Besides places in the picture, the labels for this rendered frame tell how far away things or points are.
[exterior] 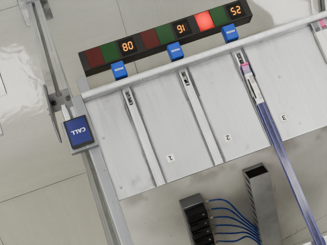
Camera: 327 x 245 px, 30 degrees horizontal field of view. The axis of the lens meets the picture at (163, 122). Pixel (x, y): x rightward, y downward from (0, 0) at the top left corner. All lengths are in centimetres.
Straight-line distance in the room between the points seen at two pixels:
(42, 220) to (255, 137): 116
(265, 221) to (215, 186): 15
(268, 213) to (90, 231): 89
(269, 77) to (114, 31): 80
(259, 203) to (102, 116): 48
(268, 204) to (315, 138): 19
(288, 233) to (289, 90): 53
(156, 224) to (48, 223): 77
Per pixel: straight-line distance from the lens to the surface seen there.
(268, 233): 149
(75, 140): 105
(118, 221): 105
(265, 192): 141
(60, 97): 119
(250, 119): 111
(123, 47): 115
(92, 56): 115
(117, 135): 109
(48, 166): 201
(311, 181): 151
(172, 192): 138
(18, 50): 183
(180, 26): 117
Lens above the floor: 172
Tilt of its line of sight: 59 degrees down
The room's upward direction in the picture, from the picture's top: 150 degrees clockwise
